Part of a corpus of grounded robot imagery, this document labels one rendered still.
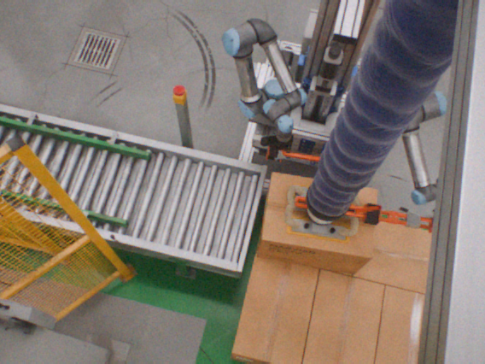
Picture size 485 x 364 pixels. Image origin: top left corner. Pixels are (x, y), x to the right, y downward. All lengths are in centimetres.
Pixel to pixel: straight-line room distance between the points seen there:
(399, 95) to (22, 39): 375
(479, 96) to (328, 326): 252
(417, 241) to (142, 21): 284
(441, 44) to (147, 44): 343
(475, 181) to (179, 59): 387
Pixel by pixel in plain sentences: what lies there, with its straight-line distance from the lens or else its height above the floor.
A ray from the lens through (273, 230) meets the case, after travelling 287.
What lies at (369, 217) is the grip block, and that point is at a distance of 283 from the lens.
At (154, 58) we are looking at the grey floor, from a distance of 452.
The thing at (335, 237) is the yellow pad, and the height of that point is 97.
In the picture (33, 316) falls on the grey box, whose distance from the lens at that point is 210.
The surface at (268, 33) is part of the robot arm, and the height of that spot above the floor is 161.
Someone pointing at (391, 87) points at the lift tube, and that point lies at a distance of 159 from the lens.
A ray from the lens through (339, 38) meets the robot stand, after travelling 215.
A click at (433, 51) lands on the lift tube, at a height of 259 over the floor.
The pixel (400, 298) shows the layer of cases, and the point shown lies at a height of 54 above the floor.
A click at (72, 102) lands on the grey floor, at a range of 443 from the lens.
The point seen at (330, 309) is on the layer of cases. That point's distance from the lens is 324.
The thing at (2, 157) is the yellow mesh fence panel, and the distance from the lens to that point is 190.
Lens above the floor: 370
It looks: 69 degrees down
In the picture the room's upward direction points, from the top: 4 degrees clockwise
